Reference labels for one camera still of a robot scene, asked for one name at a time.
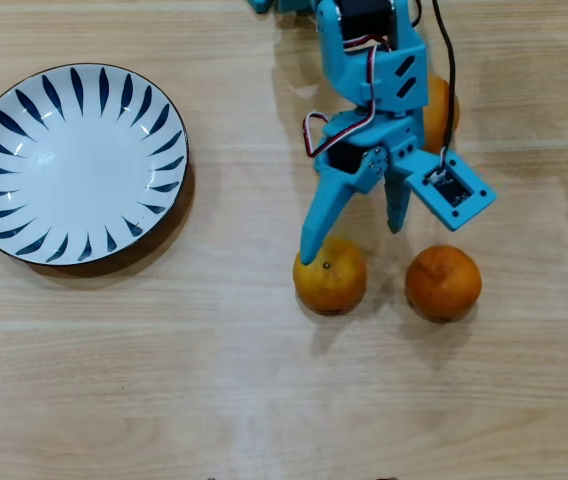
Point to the wrist camera in blue mount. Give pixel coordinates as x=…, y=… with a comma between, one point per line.
x=459, y=200

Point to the orange with brown scar lines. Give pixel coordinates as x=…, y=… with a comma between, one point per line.
x=436, y=120

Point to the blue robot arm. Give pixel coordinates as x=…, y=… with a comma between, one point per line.
x=354, y=70

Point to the orange with creased top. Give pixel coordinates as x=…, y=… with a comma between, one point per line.
x=443, y=282

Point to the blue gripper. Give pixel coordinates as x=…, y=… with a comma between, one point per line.
x=383, y=134

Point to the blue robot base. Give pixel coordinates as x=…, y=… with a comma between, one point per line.
x=261, y=5

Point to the white plate with blue stripes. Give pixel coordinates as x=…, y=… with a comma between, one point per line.
x=76, y=165

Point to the orange with black stem dot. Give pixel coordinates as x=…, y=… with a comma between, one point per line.
x=334, y=285

